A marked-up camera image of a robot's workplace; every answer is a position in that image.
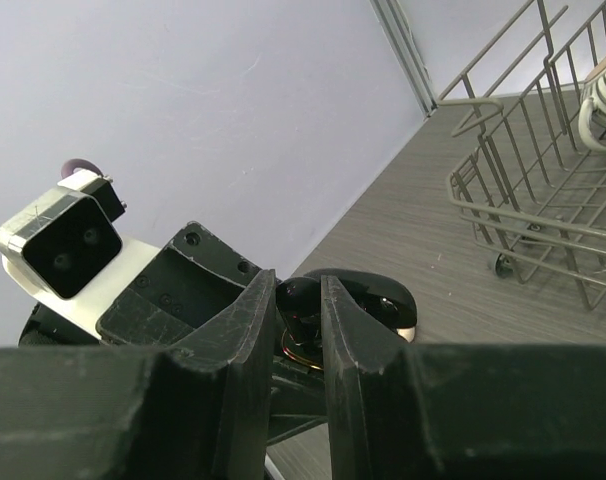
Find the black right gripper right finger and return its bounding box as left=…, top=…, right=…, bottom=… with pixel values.
left=321, top=277, right=606, bottom=479

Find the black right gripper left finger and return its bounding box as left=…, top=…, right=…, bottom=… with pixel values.
left=0, top=270, right=275, bottom=479

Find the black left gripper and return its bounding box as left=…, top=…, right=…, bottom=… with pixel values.
left=17, top=220, right=264, bottom=347

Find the black earbud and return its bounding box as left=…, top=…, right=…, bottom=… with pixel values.
left=276, top=277, right=321, bottom=345

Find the black earbud charging case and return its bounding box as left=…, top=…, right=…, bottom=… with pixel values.
left=281, top=268, right=418, bottom=370

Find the striped beige mug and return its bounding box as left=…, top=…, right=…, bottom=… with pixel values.
left=577, top=57, right=606, bottom=154

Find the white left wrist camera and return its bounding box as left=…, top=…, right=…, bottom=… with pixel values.
left=0, top=159, right=159, bottom=340

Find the metal wire dish rack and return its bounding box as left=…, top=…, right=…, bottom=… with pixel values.
left=439, top=1, right=606, bottom=310

